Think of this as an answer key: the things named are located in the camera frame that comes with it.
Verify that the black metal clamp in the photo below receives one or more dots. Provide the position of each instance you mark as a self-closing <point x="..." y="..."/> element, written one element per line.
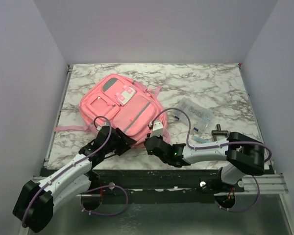
<point x="219" y="132"/>

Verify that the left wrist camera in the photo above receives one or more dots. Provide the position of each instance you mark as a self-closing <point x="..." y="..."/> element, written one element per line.
<point x="104" y="129"/>

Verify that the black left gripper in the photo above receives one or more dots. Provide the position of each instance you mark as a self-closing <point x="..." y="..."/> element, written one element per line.
<point x="124" y="141"/>

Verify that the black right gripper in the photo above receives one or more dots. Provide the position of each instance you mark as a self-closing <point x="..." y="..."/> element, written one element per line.
<point x="158" y="137"/>

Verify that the aluminium rail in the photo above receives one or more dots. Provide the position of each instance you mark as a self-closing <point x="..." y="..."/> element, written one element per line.
<point x="267" y="184"/>

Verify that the clear plastic bag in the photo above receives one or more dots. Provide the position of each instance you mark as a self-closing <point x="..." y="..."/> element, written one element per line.
<point x="199" y="116"/>

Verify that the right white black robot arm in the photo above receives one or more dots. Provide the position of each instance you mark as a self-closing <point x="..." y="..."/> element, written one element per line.
<point x="245" y="156"/>

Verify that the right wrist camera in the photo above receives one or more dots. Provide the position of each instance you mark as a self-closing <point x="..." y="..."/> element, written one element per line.
<point x="156" y="128"/>

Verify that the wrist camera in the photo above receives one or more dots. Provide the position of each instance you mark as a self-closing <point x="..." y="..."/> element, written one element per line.
<point x="104" y="129"/>
<point x="156" y="128"/>

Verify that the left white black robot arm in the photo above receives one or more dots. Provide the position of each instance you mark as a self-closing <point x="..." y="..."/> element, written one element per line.
<point x="36" y="202"/>

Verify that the pink student backpack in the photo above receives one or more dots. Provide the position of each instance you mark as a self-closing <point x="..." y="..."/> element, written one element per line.
<point x="128" y="104"/>

